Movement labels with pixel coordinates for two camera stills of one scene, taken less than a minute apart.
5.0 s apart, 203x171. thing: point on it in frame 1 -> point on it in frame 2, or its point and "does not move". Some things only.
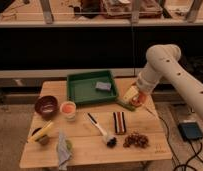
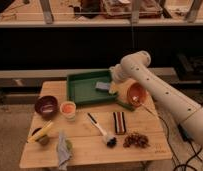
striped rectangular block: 120,123 does not move
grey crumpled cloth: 64,153 does not move
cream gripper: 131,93 -> 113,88
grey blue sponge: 100,85 does not move
